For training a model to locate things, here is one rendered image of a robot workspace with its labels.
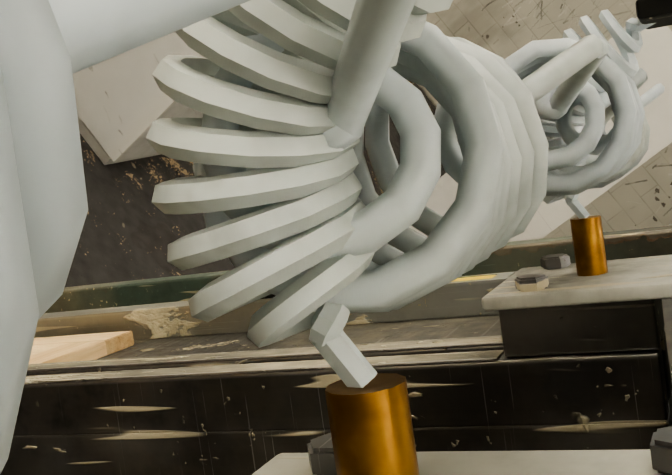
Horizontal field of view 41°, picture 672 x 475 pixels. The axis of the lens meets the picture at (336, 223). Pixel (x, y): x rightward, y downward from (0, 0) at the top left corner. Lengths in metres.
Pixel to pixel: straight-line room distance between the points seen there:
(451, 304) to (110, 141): 2.93
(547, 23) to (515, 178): 8.91
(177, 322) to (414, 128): 1.03
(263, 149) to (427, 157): 0.03
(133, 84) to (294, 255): 3.61
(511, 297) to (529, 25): 8.72
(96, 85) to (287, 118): 3.71
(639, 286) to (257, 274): 0.31
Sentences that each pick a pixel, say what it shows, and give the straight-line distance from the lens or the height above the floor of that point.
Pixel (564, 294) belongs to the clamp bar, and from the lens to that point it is 0.45.
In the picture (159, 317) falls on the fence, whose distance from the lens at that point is 1.20.
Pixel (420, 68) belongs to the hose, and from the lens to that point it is 0.19.
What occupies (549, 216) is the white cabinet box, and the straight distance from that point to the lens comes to 4.75.
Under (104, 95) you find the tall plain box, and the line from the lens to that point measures 3.84.
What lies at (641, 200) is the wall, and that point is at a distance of 9.16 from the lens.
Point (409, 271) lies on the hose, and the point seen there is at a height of 1.87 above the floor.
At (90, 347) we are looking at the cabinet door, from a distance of 1.12.
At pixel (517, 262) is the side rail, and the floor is 1.63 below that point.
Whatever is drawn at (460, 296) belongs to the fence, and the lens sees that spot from 1.03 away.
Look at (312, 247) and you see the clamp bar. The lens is 0.16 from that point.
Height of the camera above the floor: 1.93
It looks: 21 degrees down
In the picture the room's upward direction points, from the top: 50 degrees clockwise
